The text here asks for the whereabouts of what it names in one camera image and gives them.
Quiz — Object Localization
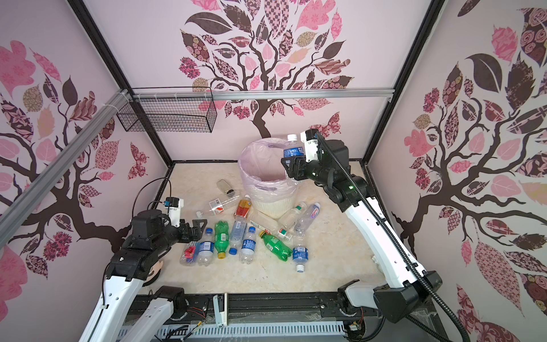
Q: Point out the clear bottle purple label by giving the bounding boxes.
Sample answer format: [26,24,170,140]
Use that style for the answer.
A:
[294,202,321,234]

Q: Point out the plush doll toy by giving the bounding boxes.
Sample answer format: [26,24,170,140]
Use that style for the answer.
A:
[143,259,164,286]

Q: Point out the clear bottle pale blue label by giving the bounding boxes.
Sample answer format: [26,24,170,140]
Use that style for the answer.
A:
[230,216,247,249]

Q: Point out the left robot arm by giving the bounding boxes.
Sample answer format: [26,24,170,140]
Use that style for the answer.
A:
[80,209,207,341]

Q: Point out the clear bottle green red label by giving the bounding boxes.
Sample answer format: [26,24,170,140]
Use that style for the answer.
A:
[248,211,293,243]

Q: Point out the Fiji water bottle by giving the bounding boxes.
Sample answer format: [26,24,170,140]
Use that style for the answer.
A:
[179,242,198,266]

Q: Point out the small blue label water bottle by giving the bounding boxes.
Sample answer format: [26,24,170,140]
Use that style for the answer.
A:
[240,227,256,264]

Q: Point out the pink plastic bin liner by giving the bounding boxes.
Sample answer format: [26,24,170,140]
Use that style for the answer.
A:
[238,138,299,203]

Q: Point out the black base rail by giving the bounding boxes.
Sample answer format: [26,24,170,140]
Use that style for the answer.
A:
[115,290,450,342]

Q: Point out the green bottle yellow cap upright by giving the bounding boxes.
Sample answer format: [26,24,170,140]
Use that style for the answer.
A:
[215,221,229,259]

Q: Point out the aluminium frame bar left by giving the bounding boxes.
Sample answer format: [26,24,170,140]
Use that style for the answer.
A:
[1,89,131,246]

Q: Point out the clear bottle red white label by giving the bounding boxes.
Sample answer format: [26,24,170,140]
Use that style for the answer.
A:
[196,195,241,219]

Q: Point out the blue label bottle white cap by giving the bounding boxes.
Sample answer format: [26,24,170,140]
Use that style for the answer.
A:
[292,243,309,273]

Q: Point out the green bottle yellow cap tilted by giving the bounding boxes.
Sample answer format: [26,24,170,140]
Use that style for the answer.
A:
[259,231,292,262]

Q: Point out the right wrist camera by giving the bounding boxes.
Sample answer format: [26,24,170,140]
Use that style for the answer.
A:
[301,128,319,162]

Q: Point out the aluminium frame bar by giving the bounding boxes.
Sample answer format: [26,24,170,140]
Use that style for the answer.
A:
[133,88,395,101]
[1,89,131,246]

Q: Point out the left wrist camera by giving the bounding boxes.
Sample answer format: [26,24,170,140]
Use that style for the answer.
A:
[164,197,184,227]

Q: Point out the white woven waste bin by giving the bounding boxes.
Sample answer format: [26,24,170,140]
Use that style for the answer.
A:
[249,192,297,219]

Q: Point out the red yellow label drink bottle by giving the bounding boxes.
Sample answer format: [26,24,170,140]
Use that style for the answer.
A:
[234,195,252,219]

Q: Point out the black wire basket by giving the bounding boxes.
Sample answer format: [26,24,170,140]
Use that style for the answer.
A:
[117,85,217,133]

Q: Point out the white cable duct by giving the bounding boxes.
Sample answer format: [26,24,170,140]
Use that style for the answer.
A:
[116,321,345,341]

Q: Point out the white bracket on rail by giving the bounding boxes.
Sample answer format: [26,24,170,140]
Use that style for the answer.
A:
[212,293,229,328]

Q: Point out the glass spice jar black cap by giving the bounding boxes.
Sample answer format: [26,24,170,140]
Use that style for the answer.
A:
[217,179,235,198]

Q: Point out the clear bottle green cap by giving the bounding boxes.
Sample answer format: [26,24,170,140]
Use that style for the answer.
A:
[278,202,308,230]

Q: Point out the aluminium frame bar back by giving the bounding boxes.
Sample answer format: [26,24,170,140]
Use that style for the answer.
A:
[133,88,395,101]

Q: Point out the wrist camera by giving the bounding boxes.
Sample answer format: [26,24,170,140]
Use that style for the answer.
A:
[164,197,184,227]
[301,128,319,162]

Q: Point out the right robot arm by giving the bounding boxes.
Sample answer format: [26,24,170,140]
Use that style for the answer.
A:
[281,134,442,323]

